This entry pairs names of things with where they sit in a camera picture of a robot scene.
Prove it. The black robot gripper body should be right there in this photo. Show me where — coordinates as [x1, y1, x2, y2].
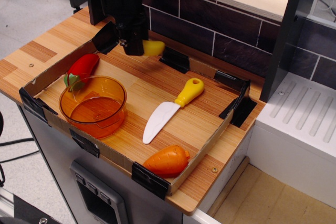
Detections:
[100, 0, 148, 43]

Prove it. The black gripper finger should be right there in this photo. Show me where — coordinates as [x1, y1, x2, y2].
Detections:
[120, 36, 144, 56]

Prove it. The yellow toy banana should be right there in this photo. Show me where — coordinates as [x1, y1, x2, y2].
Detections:
[142, 40, 165, 56]

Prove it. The cardboard fence with black tape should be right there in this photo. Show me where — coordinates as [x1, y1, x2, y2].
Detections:
[19, 23, 256, 199]

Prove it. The orange transparent plastic pot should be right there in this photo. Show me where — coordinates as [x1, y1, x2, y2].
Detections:
[59, 76, 127, 139]

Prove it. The red toy chili pepper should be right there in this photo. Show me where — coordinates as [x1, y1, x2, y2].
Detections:
[64, 54, 100, 92]

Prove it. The orange toy carrot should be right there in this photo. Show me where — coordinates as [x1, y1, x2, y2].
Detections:
[143, 145, 190, 178]

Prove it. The grey toy oven front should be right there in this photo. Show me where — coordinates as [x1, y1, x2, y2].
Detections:
[70, 161, 129, 224]

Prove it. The white toy sink drainboard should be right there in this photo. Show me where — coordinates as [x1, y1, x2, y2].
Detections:
[256, 73, 335, 163]

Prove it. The white toy knife yellow handle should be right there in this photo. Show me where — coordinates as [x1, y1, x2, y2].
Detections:
[142, 78, 205, 144]

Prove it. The black vertical post right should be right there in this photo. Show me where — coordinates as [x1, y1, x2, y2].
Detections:
[260, 0, 314, 102]

